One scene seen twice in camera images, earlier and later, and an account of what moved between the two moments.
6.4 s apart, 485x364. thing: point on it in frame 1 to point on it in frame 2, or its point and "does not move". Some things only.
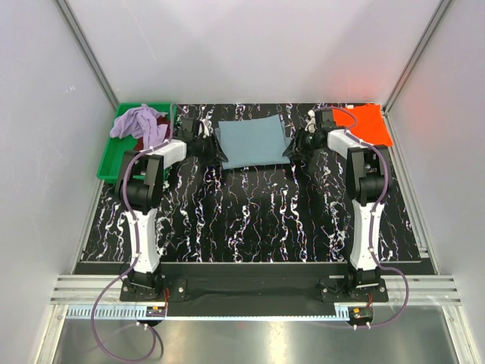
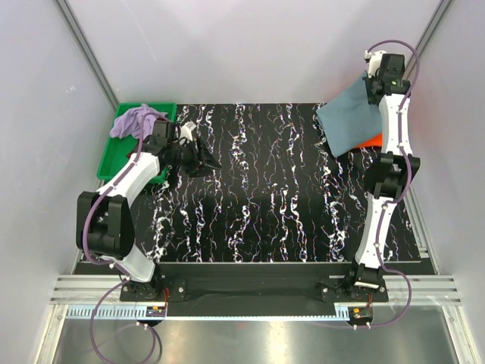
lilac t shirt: [141, 122] does not move
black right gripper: [296, 145] to [367, 80]
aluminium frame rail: [424, 291] does not move
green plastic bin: [165, 108] does not move
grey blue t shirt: [252, 142] to [351, 118]
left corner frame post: [82, 39] does not move
